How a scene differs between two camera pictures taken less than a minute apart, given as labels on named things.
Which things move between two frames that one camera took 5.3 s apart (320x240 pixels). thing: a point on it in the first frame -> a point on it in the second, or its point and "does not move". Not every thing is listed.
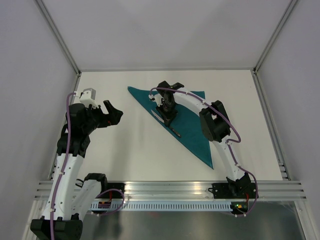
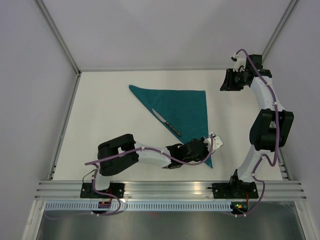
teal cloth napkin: x=186 y=123 does not move
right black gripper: x=168 y=117 -> x=228 y=84
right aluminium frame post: x=274 y=36 does not move
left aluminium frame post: x=58 y=34 does not move
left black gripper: x=114 y=115 -> x=206 y=148
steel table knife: x=162 y=120 does not move
